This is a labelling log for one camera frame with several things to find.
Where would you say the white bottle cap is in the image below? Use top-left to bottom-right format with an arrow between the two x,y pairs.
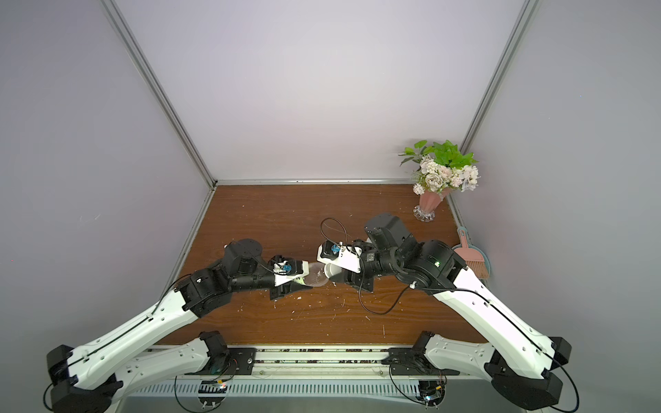
324,263 -> 344,280

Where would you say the green label clear bottle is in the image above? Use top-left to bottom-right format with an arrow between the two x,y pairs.
295,263 -> 329,287

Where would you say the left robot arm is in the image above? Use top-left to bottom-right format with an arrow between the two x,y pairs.
42,239 -> 310,412

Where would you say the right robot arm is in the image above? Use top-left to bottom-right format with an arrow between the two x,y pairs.
326,213 -> 571,412

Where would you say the pink flower vase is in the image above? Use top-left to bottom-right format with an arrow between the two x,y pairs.
413,189 -> 451,223

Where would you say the pink hand broom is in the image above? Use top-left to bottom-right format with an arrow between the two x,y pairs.
453,230 -> 490,280

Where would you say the artificial flower bouquet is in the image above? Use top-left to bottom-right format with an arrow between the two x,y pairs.
399,140 -> 480,195

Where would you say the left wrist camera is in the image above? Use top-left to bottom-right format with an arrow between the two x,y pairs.
268,256 -> 310,287

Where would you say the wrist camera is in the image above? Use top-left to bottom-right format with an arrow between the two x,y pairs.
318,240 -> 363,273
268,256 -> 310,287

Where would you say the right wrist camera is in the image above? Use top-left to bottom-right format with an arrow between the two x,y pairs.
318,240 -> 363,273

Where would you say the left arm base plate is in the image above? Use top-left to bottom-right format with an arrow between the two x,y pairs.
195,347 -> 256,376

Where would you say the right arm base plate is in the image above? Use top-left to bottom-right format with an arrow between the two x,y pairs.
381,348 -> 460,376

